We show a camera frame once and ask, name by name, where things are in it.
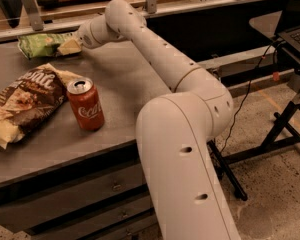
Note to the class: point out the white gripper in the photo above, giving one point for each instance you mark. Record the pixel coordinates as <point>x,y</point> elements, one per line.
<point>85,36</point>

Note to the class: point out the green jalapeno chip bag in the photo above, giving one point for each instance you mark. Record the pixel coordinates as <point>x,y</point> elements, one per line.
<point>41,45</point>

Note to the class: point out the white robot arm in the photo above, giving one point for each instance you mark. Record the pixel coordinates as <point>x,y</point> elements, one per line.
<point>173,130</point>

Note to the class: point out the brown chip bag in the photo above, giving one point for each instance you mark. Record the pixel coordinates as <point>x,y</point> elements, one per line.
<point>30,100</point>

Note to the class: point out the red coke can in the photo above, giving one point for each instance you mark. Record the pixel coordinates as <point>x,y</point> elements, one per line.
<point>85,103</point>

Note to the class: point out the grey drawer cabinet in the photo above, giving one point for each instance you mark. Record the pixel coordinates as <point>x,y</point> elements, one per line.
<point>63,183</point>

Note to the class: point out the black laptop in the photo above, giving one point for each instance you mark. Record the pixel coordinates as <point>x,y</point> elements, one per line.
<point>295,20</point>

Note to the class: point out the black stand frame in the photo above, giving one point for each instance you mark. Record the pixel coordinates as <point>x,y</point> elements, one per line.
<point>282,134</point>

